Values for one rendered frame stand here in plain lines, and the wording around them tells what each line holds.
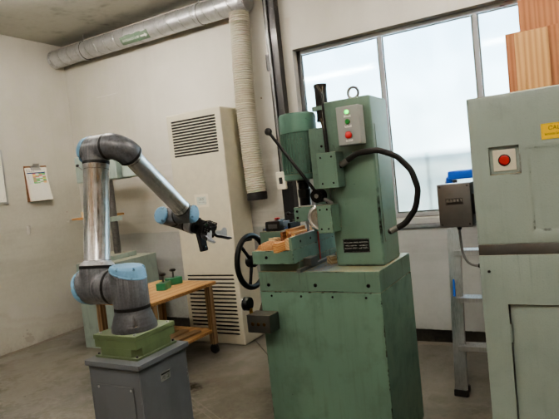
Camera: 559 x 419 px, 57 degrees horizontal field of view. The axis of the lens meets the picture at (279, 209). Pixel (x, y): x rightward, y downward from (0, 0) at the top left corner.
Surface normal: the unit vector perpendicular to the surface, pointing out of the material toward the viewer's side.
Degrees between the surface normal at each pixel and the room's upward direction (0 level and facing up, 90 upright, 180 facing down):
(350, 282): 90
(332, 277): 90
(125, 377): 90
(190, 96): 90
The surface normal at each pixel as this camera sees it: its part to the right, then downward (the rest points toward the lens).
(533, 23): -0.50, 0.06
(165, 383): 0.87, -0.07
